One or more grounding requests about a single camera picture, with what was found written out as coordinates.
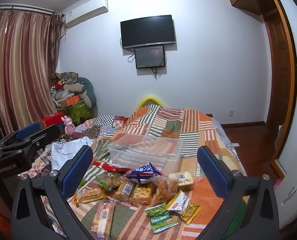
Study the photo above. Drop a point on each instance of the yellow chair back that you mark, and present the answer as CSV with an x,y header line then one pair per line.
x,y
151,99

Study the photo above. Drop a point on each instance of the clear round cookie bag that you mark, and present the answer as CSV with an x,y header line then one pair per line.
x,y
111,180

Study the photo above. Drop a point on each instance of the blue white snack packet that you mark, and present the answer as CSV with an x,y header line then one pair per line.
x,y
143,173

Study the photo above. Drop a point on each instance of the pink plush toy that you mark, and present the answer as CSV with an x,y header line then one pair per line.
x,y
69,126

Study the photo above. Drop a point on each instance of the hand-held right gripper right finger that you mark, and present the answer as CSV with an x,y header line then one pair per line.
x,y
211,170

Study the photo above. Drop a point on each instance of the clear wafer packet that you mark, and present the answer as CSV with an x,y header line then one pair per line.
x,y
89,195

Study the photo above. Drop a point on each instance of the clear sachima packet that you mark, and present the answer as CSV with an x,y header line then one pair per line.
x,y
141,194

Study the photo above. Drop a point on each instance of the white curtain rail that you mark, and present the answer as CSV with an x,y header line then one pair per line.
x,y
26,8

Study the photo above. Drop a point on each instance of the clear plastic bin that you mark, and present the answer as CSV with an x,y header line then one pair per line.
x,y
148,150

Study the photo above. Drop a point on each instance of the red box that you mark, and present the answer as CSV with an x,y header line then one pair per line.
x,y
52,120

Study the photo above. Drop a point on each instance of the red snack packet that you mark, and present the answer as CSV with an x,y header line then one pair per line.
x,y
111,167

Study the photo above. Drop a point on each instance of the long barcode biscuit packet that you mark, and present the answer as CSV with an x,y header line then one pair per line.
x,y
103,217

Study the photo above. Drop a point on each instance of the floral folded cloth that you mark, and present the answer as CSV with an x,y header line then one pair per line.
x,y
66,78

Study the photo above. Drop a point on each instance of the green pea packet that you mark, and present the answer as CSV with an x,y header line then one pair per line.
x,y
163,224
156,210

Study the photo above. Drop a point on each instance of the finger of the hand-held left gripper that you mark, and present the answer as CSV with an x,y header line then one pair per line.
x,y
28,130
47,133

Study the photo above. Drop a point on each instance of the sliced bread packet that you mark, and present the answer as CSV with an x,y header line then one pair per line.
x,y
182,178

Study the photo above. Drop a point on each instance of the striped patchwork blanket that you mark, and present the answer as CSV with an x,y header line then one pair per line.
x,y
203,130

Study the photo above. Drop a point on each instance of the wooden door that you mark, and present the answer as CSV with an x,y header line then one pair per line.
x,y
279,75

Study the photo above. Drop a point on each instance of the brown barcode biscuit packet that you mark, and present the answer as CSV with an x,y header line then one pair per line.
x,y
124,191

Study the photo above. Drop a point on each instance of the white air conditioner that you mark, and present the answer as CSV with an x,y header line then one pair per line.
x,y
86,12

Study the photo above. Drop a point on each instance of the small black wall monitor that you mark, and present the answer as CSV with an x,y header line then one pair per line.
x,y
150,57

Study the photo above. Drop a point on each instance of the striped red curtain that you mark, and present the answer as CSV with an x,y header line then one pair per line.
x,y
21,67

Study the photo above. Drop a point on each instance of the floral checkered quilt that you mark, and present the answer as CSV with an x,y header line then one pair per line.
x,y
106,125

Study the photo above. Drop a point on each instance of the large black wall television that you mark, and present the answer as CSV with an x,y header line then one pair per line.
x,y
148,31

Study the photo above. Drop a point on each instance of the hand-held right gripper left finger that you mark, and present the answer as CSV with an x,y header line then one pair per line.
x,y
78,170

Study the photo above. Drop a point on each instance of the yellow white snack packet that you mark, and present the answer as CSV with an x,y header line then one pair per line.
x,y
186,208

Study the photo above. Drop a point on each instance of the orange cardboard box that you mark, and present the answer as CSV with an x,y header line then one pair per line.
x,y
69,101

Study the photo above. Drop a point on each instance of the pile of clothes and boxes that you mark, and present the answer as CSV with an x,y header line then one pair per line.
x,y
74,88

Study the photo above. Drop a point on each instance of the orange spicy snack bag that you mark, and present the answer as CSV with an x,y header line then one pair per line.
x,y
167,188

